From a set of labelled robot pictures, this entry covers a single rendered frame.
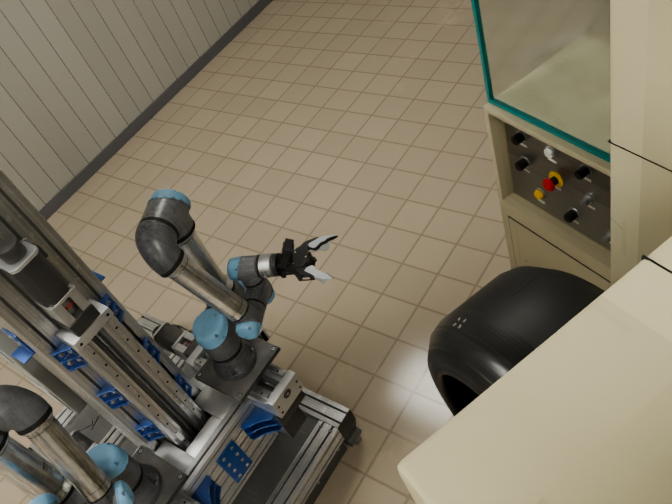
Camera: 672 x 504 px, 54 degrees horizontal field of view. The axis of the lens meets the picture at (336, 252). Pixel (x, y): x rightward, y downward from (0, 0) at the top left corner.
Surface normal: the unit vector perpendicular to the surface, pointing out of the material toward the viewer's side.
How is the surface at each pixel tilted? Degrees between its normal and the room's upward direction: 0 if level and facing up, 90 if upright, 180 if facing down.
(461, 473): 0
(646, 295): 0
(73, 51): 90
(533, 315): 8
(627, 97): 90
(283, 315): 0
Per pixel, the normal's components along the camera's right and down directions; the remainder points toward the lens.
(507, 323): -0.41, -0.74
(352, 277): -0.29, -0.65
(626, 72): -0.79, 0.58
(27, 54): 0.80, 0.25
